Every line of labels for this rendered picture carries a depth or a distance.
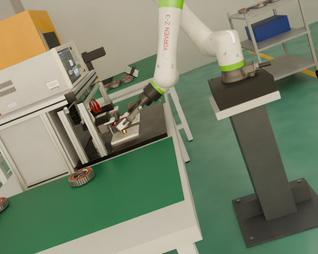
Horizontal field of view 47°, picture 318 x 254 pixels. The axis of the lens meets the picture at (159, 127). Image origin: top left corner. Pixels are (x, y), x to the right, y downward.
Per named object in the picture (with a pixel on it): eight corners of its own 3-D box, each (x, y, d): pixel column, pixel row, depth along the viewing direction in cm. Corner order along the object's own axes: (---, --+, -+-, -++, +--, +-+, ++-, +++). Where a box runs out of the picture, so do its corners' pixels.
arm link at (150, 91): (149, 79, 189) (149, 82, 180) (164, 94, 192) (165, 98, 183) (141, 87, 190) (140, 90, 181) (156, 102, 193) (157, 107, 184)
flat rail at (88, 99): (101, 84, 228) (99, 80, 227) (85, 109, 169) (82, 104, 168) (99, 85, 228) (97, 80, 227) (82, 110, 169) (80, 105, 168)
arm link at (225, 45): (231, 62, 197) (223, 27, 191) (250, 63, 183) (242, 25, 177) (212, 70, 192) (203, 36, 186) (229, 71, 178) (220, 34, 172)
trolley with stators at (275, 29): (289, 66, 481) (269, -10, 452) (325, 79, 385) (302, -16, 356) (247, 82, 486) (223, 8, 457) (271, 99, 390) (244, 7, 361)
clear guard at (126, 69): (138, 71, 225) (135, 62, 223) (137, 77, 202) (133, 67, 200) (90, 90, 228) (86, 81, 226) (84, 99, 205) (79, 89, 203)
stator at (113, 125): (133, 120, 196) (130, 114, 195) (132, 126, 186) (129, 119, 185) (114, 127, 197) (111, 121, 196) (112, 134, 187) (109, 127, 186)
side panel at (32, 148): (76, 170, 178) (46, 111, 168) (74, 172, 175) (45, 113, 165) (24, 189, 180) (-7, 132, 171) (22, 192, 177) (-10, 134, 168)
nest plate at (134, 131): (139, 126, 199) (138, 124, 199) (138, 134, 185) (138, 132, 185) (114, 135, 201) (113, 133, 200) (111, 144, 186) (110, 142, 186)
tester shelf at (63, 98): (97, 75, 229) (94, 69, 228) (77, 100, 164) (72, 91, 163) (34, 100, 233) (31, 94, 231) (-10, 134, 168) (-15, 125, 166)
